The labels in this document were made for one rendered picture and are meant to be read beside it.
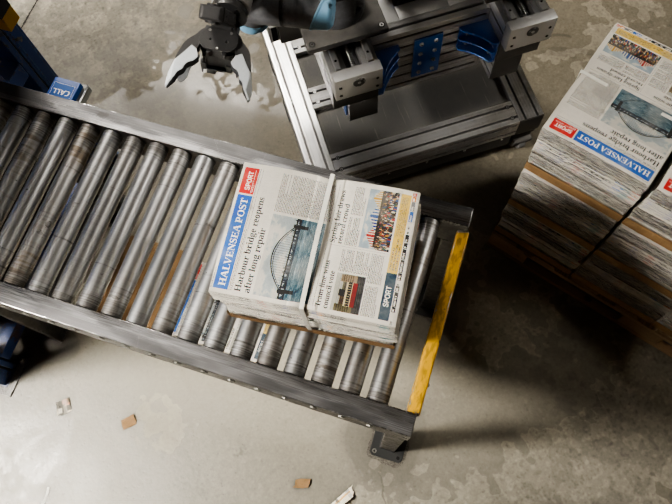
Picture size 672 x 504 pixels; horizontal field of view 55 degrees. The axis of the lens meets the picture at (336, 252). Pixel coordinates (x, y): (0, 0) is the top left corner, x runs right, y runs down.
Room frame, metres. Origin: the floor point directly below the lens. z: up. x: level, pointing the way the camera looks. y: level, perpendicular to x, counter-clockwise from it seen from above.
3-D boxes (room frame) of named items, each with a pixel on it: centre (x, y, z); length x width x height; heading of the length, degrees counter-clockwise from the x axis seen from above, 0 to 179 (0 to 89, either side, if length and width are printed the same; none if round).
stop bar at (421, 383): (0.31, -0.21, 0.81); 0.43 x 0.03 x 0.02; 154
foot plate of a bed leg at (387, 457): (0.11, -0.08, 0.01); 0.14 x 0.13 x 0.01; 154
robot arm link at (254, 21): (0.97, 0.09, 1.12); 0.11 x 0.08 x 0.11; 74
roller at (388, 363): (0.36, -0.14, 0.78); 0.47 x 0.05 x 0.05; 154
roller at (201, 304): (0.56, 0.27, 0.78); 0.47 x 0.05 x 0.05; 154
